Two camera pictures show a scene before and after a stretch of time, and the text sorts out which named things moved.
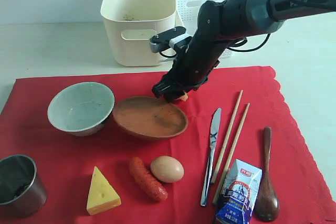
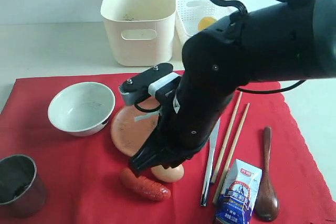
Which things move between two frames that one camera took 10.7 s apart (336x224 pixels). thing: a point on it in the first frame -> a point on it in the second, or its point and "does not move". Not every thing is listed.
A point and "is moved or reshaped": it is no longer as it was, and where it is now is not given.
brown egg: [167, 169] does not move
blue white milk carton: [239, 194] does not move
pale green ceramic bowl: [81, 108] does not move
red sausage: [154, 190] is moved or reshaped
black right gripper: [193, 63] -> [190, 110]
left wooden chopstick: [216, 173] does not move
